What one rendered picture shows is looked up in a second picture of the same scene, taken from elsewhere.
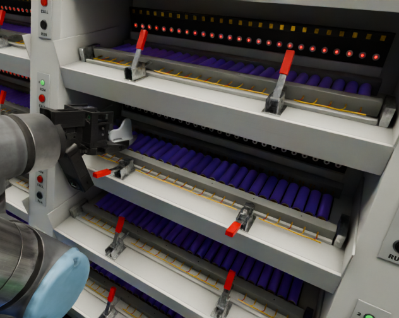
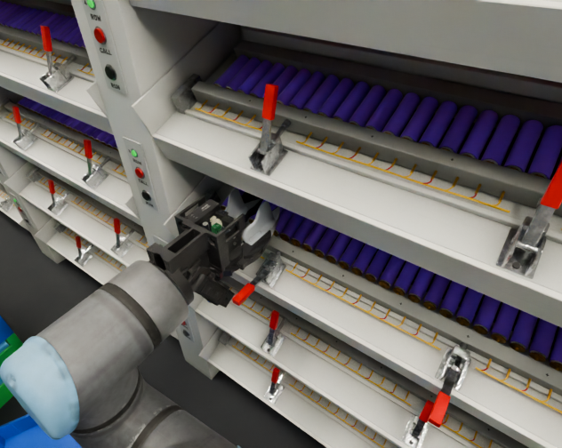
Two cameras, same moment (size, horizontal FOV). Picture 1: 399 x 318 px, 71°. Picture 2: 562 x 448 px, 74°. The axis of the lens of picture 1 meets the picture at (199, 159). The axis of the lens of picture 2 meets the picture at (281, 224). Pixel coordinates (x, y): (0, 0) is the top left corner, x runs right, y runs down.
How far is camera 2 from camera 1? 0.27 m
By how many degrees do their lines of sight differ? 25
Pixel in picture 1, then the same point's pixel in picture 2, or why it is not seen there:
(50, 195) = not seen: hidden behind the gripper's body
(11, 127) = (122, 319)
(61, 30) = (139, 83)
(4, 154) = (125, 361)
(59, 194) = not seen: hidden behind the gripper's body
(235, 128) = (444, 271)
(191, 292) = (374, 405)
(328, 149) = not seen: outside the picture
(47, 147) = (172, 317)
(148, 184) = (306, 294)
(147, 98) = (292, 201)
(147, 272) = (316, 375)
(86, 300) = (247, 372)
